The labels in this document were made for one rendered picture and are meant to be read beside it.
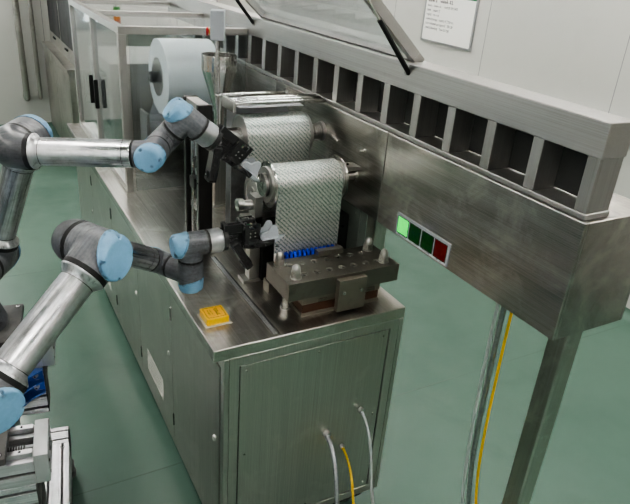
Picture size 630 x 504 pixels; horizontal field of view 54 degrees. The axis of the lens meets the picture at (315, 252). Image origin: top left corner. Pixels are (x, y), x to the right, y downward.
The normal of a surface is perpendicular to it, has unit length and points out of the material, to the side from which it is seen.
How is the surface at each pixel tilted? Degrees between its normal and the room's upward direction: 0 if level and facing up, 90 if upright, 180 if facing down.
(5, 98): 90
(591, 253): 90
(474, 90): 90
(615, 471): 0
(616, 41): 90
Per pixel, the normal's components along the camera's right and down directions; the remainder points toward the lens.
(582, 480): 0.07, -0.90
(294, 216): 0.47, 0.41
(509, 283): -0.88, 0.15
